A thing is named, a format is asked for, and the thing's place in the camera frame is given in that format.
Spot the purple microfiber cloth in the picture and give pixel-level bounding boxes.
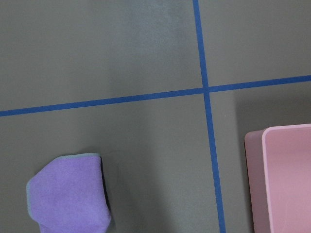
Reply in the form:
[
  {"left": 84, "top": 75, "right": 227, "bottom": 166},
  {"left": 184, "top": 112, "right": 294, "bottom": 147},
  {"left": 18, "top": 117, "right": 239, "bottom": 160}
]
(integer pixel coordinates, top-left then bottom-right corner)
[{"left": 26, "top": 153, "right": 111, "bottom": 233}]

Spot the pink plastic tray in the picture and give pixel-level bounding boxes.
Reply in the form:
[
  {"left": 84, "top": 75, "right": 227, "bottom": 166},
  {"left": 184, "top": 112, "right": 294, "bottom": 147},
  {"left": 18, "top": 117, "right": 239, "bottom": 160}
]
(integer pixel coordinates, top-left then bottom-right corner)
[{"left": 244, "top": 124, "right": 311, "bottom": 233}]

